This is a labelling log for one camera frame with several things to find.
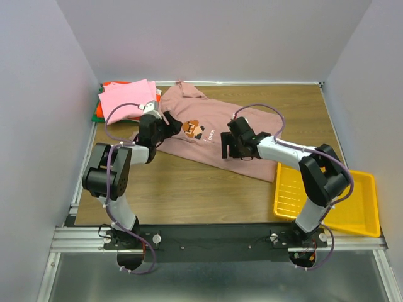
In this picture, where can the yellow plastic tray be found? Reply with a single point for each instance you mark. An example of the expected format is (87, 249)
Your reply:
(358, 214)

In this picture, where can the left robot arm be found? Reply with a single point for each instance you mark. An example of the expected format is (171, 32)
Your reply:
(106, 174)

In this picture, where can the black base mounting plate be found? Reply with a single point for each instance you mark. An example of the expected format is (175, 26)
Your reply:
(233, 242)

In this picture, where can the folded orange t-shirt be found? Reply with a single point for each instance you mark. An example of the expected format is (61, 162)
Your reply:
(114, 93)

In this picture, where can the folded pink t-shirt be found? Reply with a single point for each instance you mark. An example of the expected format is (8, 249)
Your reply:
(132, 96)

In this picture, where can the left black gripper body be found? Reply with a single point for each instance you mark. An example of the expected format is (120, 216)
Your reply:
(164, 124)

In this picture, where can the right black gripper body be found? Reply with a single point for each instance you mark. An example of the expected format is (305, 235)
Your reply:
(230, 144)

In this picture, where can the dusty pink graphic t-shirt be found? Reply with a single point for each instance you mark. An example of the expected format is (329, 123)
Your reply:
(203, 120)

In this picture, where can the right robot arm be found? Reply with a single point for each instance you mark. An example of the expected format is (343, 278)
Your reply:
(323, 175)

